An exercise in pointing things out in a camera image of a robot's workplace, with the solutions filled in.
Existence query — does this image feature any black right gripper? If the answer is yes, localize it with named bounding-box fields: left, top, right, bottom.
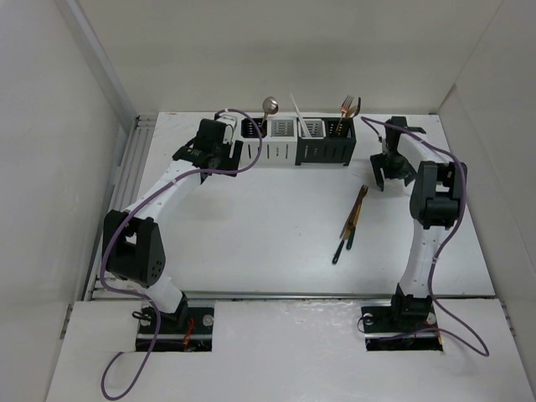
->
left=370, top=149, right=416, bottom=188

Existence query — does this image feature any black fork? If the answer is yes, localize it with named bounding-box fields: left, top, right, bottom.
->
left=353, top=97, right=362, bottom=117

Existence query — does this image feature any gold fork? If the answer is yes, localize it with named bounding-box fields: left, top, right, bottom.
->
left=344, top=103, right=357, bottom=121

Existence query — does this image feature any silver spoon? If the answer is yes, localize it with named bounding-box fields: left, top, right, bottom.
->
left=260, top=96, right=279, bottom=136

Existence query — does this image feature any white chopstick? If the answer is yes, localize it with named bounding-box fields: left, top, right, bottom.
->
left=290, top=93, right=312, bottom=138

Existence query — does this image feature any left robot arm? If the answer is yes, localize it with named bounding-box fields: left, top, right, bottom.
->
left=101, top=114, right=243, bottom=332

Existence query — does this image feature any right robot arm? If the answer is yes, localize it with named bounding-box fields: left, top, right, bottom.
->
left=370, top=116, right=466, bottom=330

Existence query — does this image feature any small copper fork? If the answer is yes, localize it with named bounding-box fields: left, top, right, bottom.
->
left=351, top=185, right=369, bottom=227

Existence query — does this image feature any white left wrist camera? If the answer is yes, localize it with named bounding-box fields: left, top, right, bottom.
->
left=215, top=114, right=238, bottom=145

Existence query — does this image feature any white utensil caddy frame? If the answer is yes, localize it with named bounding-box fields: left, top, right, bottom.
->
left=239, top=117, right=297, bottom=167

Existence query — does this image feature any black utensil caddy frame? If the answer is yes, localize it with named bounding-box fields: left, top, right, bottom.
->
left=295, top=117, right=357, bottom=166

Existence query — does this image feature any aluminium rail left side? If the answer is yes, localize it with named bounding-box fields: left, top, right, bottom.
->
left=80, top=115, right=157, bottom=302

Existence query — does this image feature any gold knife green handle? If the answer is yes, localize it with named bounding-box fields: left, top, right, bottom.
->
left=332, top=200, right=364, bottom=265

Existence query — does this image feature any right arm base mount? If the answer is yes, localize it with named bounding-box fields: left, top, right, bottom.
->
left=359, top=292, right=443, bottom=352

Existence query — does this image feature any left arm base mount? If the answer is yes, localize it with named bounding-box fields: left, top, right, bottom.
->
left=131, top=306, right=214, bottom=353

